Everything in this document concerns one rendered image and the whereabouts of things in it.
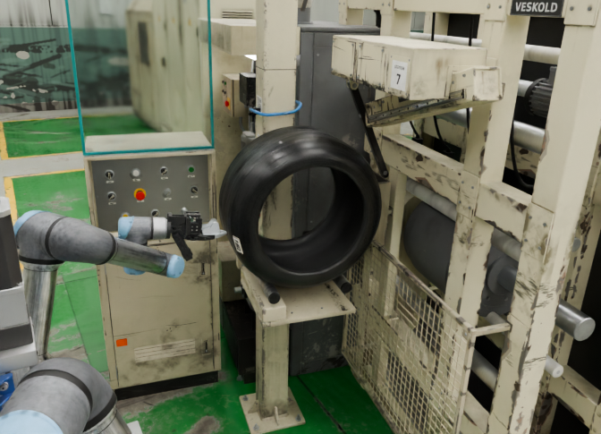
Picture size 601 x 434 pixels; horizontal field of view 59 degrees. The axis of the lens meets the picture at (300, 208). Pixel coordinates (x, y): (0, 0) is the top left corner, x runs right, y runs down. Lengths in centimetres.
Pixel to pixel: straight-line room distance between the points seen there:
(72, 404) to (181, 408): 202
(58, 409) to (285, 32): 156
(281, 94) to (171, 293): 113
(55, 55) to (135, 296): 822
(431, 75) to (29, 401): 126
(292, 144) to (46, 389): 117
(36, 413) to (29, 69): 983
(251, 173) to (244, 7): 352
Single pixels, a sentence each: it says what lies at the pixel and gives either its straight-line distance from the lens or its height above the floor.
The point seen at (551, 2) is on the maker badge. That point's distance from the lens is 164.
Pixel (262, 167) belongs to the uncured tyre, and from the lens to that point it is 177.
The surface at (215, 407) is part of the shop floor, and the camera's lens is 287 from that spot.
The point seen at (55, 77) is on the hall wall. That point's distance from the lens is 1058.
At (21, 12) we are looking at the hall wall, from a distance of 1055.
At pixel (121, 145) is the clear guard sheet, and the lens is 241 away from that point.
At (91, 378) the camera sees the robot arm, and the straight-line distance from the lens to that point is 94.
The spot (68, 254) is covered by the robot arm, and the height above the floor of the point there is 127.
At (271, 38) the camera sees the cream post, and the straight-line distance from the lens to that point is 205.
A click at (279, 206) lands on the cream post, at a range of 220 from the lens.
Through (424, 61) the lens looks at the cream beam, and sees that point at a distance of 159.
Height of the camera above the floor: 188
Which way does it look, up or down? 21 degrees down
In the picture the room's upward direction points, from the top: 2 degrees clockwise
